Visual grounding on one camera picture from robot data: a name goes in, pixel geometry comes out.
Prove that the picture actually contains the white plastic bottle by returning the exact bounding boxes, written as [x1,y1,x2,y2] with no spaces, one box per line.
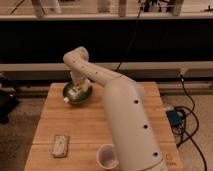
[64,88,86,103]

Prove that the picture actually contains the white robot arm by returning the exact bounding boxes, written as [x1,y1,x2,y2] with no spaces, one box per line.
[63,47,168,171]

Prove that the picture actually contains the green ceramic bowl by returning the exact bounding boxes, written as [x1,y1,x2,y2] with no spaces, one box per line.
[63,82,93,105]

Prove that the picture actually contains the grey rectangular sponge block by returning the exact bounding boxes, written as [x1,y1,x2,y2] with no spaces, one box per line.
[52,135,69,158]

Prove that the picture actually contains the white paper cup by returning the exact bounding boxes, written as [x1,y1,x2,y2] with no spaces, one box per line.
[96,144,119,170]

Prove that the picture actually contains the dark object at left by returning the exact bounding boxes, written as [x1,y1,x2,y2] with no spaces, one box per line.
[0,72,19,124]

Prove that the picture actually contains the blue floor device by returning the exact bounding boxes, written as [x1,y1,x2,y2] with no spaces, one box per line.
[166,110,185,127]

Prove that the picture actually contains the black hanging cable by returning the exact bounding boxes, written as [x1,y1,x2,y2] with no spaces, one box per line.
[110,2,143,79]

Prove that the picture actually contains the black floor cables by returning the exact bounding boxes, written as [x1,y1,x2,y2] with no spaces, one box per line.
[163,73,208,171]

